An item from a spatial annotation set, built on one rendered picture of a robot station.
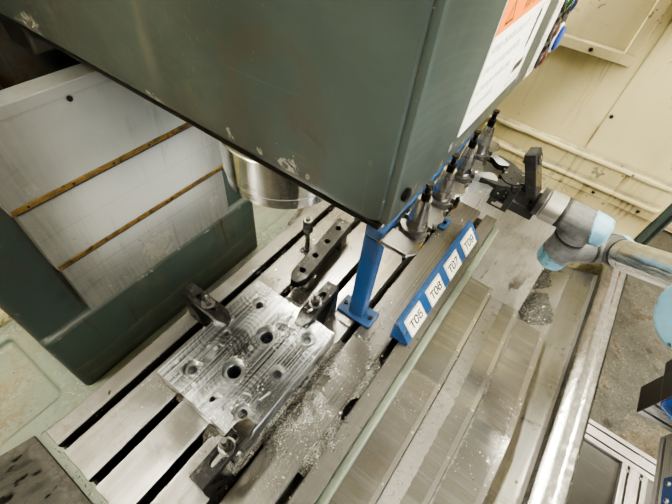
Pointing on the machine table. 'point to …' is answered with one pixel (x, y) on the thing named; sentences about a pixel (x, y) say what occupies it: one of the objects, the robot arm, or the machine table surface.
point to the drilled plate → (247, 323)
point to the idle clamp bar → (320, 254)
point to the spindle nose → (263, 183)
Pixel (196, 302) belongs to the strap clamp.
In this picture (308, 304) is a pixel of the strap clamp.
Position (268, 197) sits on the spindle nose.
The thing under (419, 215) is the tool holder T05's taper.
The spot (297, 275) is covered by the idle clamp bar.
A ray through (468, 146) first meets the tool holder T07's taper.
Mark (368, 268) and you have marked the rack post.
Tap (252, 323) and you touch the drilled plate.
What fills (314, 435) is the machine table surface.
